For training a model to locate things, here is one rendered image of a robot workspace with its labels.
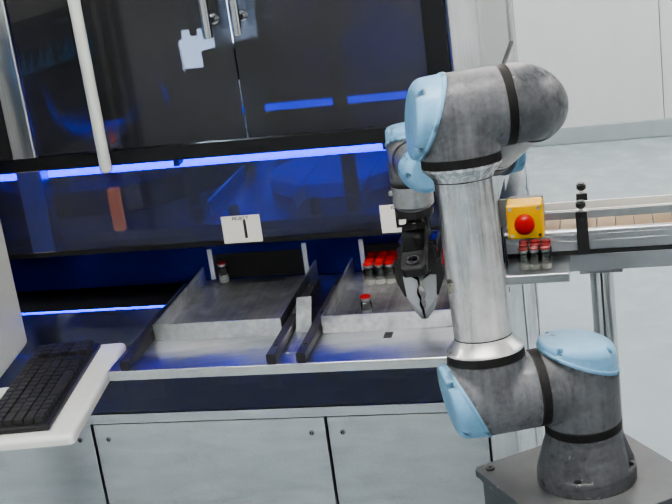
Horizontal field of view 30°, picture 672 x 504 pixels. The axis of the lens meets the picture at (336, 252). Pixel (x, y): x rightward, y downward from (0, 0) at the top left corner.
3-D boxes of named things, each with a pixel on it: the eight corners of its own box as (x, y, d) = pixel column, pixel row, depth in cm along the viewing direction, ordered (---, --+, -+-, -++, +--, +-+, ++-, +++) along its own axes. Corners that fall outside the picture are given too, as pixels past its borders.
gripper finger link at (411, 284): (428, 309, 238) (423, 263, 236) (424, 320, 233) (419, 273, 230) (412, 310, 239) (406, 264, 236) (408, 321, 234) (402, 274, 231)
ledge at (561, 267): (510, 262, 270) (509, 254, 269) (571, 258, 267) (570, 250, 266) (506, 285, 257) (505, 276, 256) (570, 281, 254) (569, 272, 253)
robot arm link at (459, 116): (557, 437, 183) (514, 63, 172) (457, 456, 181) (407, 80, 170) (534, 412, 195) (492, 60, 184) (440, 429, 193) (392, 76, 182)
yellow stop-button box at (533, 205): (510, 229, 260) (507, 196, 257) (545, 227, 258) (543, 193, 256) (508, 240, 253) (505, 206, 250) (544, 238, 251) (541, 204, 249)
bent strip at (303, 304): (300, 325, 245) (296, 296, 243) (315, 324, 244) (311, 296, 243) (284, 353, 232) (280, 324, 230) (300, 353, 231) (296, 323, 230)
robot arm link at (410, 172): (465, 144, 211) (451, 132, 222) (400, 154, 210) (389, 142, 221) (470, 189, 213) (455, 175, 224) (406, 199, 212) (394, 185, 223)
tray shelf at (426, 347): (184, 290, 280) (183, 283, 279) (498, 272, 265) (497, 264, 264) (108, 381, 236) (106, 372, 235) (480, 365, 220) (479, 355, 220)
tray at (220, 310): (204, 281, 278) (202, 266, 277) (318, 274, 273) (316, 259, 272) (155, 341, 247) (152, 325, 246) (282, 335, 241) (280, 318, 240)
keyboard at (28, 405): (38, 353, 270) (36, 343, 270) (101, 347, 269) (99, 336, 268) (-24, 437, 233) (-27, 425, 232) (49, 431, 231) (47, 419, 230)
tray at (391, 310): (352, 273, 271) (350, 257, 270) (473, 265, 265) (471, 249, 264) (322, 333, 239) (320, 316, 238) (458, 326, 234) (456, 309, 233)
